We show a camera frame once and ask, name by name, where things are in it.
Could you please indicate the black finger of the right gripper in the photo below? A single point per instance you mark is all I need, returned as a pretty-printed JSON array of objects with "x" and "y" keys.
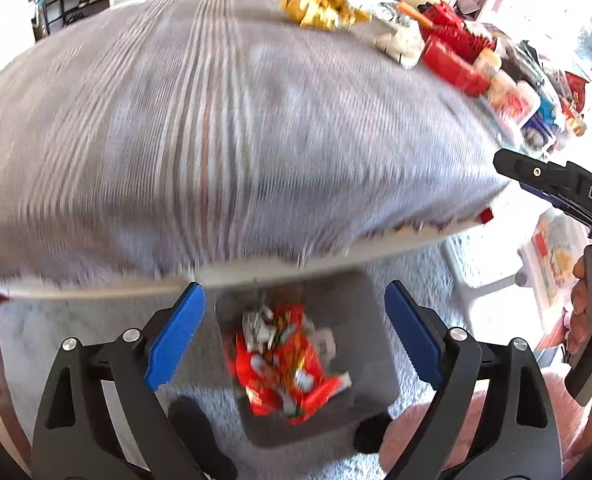
[{"x": 543, "y": 179}]

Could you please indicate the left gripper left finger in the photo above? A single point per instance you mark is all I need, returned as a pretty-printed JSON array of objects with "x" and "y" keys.
[{"x": 74, "y": 437}]

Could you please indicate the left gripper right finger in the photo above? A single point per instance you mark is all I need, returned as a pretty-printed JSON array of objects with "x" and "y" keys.
[{"x": 516, "y": 436}]

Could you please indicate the red snack bag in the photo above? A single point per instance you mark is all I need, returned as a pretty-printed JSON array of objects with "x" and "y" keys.
[{"x": 282, "y": 361}]

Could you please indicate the beige carton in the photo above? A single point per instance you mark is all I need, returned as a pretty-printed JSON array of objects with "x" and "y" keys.
[{"x": 403, "y": 43}]

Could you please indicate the yellow paper bag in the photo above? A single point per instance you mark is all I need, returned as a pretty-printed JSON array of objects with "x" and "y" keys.
[{"x": 324, "y": 14}]

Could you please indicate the grey trash bin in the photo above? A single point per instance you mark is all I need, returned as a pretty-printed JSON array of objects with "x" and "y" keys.
[{"x": 346, "y": 304}]

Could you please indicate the person's right hand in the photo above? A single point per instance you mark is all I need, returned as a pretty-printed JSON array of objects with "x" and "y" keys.
[{"x": 579, "y": 329}]

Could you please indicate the white pink-label bottle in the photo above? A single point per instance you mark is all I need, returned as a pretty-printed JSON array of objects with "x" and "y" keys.
[{"x": 519, "y": 105}]

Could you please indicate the white yellow-lid bottle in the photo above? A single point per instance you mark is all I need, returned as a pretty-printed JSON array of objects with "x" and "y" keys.
[{"x": 488, "y": 62}]

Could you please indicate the red packaged goods box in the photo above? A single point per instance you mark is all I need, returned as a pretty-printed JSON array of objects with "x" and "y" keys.
[{"x": 448, "y": 66}]

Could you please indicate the grey plaid table cloth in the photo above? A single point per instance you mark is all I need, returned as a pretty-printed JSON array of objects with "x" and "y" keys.
[{"x": 156, "y": 138}]

